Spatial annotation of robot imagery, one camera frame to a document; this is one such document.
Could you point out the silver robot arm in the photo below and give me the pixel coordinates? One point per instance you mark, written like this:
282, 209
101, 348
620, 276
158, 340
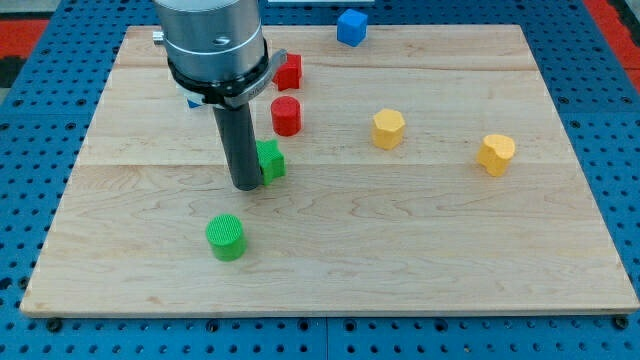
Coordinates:
212, 40

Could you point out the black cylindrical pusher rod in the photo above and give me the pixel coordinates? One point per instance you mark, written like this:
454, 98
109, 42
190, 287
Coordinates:
236, 131

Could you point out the wooden board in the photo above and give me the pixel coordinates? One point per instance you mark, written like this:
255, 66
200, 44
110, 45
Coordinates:
351, 229

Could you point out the green star block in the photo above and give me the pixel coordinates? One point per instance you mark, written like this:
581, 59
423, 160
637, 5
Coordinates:
271, 160

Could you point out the blue cube block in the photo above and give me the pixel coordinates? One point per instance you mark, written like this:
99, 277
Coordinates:
352, 27

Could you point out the yellow hexagon block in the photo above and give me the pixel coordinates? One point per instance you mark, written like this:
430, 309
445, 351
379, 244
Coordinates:
388, 129

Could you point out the blue triangle block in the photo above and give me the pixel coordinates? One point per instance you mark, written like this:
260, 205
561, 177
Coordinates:
193, 104

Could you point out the green cylinder block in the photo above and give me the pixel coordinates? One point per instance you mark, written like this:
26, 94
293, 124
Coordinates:
226, 238

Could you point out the red cylinder block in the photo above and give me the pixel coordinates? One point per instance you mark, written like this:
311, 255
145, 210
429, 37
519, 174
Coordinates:
286, 116

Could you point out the yellow heart block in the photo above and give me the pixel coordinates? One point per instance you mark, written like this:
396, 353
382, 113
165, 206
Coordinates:
495, 153

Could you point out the red star block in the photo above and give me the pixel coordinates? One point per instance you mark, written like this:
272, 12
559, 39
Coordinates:
289, 75

